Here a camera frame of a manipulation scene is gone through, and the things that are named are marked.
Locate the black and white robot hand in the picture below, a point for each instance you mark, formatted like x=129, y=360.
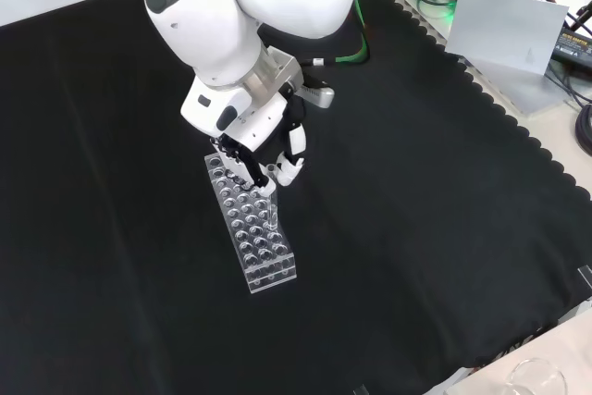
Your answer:
x=222, y=108

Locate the black power adapter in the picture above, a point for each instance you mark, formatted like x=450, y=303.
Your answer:
x=573, y=45

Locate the pale grey board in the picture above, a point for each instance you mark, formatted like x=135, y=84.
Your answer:
x=504, y=29

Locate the clear glass beaker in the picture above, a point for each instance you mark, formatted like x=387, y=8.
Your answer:
x=536, y=378

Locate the metal base plate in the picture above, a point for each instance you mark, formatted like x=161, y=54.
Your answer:
x=522, y=90

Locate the clear glass test tube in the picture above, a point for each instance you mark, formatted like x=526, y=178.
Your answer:
x=272, y=214

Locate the black bench cloth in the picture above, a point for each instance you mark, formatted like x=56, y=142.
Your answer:
x=416, y=228

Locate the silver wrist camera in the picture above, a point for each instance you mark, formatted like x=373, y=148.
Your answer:
x=319, y=95

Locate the clear cloth clip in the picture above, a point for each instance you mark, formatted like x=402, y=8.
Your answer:
x=585, y=279
x=359, y=390

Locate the clear plastic test tube rack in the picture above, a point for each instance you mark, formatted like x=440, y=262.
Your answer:
x=259, y=247

